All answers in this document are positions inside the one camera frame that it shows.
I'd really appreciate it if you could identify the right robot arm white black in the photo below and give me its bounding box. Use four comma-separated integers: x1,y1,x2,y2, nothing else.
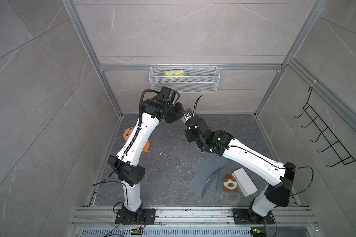
184,116,296,217

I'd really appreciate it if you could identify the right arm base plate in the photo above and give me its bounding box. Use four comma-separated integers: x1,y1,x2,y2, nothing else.
232,208,276,225

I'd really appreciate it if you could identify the white rectangular box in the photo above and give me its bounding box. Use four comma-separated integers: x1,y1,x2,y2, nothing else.
232,168,258,197

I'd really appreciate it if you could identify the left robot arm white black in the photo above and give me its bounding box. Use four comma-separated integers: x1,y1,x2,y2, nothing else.
108,87,184,212

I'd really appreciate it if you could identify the pink envelope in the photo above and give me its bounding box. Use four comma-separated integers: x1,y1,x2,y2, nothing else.
181,115,187,126

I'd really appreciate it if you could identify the black wire hook rack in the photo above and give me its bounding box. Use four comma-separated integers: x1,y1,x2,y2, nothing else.
294,87,356,168

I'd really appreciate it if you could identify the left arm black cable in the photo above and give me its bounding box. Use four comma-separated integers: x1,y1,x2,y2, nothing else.
91,88,161,214

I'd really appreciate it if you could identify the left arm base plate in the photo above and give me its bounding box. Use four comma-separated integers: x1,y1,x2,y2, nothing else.
115,208,156,225

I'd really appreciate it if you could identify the orange shark plush toy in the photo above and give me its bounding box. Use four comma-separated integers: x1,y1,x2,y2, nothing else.
123,127,151,154

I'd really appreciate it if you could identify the brown white bear plush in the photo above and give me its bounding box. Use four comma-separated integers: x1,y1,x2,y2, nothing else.
223,174,239,193

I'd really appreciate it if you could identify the yellow packet in basket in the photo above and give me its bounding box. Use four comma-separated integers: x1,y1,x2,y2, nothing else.
164,69,186,80

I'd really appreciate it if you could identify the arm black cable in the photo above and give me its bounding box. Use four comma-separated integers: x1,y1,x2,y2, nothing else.
192,95,314,198
91,88,161,214

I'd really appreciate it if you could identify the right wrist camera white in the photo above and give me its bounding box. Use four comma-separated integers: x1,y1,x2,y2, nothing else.
184,109,194,119

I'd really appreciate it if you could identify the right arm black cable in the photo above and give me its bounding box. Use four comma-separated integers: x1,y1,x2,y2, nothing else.
192,95,314,198

